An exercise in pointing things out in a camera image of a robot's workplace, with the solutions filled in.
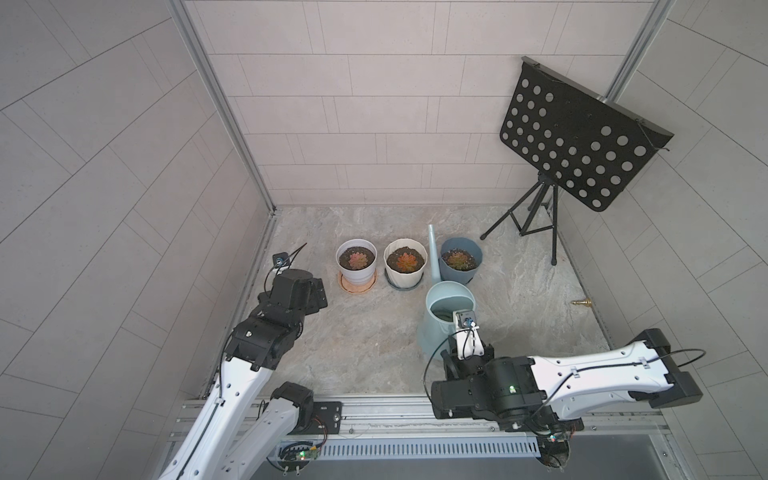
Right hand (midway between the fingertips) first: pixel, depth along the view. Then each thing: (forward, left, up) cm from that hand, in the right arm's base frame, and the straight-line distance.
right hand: (449, 351), depth 68 cm
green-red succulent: (+29, -9, -6) cm, 31 cm away
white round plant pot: (+35, +26, -3) cm, 44 cm away
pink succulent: (+30, +23, -4) cm, 38 cm away
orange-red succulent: (+28, +8, -3) cm, 29 cm away
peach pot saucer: (+25, +24, -12) cm, 37 cm away
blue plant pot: (+24, -5, -6) cm, 25 cm away
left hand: (+16, +33, +7) cm, 38 cm away
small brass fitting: (+16, -46, -13) cm, 50 cm away
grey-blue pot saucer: (+24, +9, -12) cm, 28 cm away
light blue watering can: (+8, +1, +10) cm, 13 cm away
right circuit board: (-19, -22, -16) cm, 34 cm away
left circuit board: (-17, +36, -12) cm, 42 cm away
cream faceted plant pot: (+34, +11, -4) cm, 36 cm away
